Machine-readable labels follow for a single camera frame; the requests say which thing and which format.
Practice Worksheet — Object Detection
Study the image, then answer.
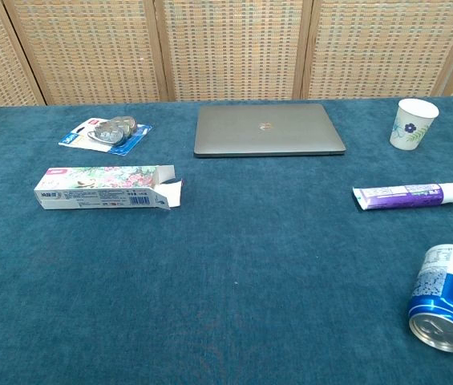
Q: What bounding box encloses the white pink carton box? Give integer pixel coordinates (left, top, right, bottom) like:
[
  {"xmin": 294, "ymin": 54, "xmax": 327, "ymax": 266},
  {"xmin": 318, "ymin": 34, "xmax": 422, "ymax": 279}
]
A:
[{"xmin": 34, "ymin": 164, "xmax": 184, "ymax": 211}]

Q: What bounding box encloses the purple white toothpaste tube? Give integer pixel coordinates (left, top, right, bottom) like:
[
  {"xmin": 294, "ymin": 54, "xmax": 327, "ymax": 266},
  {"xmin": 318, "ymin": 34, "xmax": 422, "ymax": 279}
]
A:
[{"xmin": 352, "ymin": 182, "xmax": 453, "ymax": 212}]

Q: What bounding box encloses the white flowered paper cup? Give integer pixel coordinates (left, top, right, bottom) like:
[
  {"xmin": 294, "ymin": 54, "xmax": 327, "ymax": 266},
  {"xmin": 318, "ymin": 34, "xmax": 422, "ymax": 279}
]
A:
[{"xmin": 389, "ymin": 98, "xmax": 440, "ymax": 152}]

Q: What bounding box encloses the teal table cloth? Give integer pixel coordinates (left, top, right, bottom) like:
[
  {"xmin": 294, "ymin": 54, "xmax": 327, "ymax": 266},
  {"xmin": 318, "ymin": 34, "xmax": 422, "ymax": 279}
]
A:
[{"xmin": 0, "ymin": 95, "xmax": 453, "ymax": 385}]

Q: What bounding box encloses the silver closed laptop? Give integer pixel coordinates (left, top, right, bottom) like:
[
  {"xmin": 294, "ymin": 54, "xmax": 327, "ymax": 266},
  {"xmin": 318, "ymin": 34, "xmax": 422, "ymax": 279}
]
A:
[{"xmin": 192, "ymin": 103, "xmax": 347, "ymax": 159}]

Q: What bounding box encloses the correction tape blister pack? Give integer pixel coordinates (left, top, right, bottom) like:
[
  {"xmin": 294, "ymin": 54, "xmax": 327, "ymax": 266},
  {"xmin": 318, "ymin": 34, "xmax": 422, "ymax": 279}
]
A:
[{"xmin": 58, "ymin": 115, "xmax": 154, "ymax": 156}]

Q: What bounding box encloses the woven wooden folding screen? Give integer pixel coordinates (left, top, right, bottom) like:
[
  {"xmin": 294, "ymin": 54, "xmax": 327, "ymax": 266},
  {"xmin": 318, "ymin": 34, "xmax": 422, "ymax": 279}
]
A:
[{"xmin": 0, "ymin": 0, "xmax": 453, "ymax": 108}]

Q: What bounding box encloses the blue white drink can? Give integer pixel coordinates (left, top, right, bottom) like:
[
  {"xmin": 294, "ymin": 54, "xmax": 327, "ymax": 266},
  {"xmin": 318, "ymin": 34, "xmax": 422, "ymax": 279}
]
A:
[{"xmin": 406, "ymin": 243, "xmax": 453, "ymax": 354}]

